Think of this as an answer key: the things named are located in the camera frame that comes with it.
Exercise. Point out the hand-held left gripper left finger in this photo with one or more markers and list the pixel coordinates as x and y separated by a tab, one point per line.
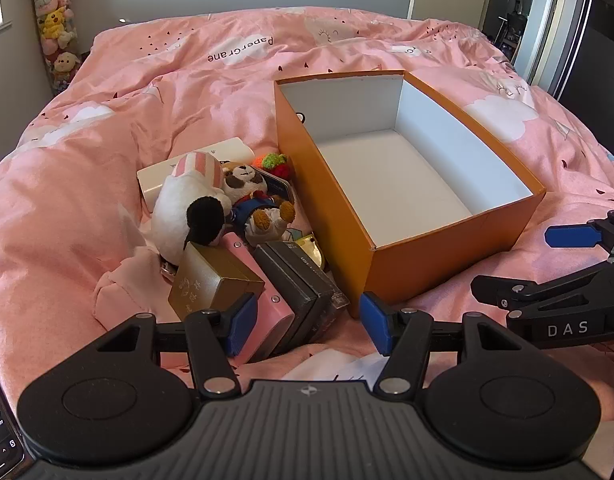
239	327

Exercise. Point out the brown plush animal blue outfit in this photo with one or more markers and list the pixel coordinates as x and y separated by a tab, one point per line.
242	180

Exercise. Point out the crocheted orange and red toy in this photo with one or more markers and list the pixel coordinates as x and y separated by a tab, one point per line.
272	161

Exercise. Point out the gold textured box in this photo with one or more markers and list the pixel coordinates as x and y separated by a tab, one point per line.
207	272

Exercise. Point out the cream white box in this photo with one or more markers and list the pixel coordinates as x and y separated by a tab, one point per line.
227	150

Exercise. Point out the dark grey box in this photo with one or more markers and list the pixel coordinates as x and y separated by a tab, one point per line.
292	290
312	262

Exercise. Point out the pink printed blanket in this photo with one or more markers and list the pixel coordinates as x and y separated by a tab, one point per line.
87	185

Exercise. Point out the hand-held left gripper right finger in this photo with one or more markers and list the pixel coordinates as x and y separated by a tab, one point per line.
374	322

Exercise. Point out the yellow glossy case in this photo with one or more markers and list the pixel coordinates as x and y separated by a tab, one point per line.
313	251

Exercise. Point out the light blue plastic piece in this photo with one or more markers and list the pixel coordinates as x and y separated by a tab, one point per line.
296	235

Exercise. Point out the pink case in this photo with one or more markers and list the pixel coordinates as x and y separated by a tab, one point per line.
273	320

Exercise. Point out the white plush dog striped hat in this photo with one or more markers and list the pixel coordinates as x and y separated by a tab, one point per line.
169	215

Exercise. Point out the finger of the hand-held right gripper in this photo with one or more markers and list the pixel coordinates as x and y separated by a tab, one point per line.
492	287
574	236

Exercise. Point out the dark glass sliding door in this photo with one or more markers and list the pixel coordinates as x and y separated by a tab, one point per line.
587	25

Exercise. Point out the orange cardboard box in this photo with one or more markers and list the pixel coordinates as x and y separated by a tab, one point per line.
327	200

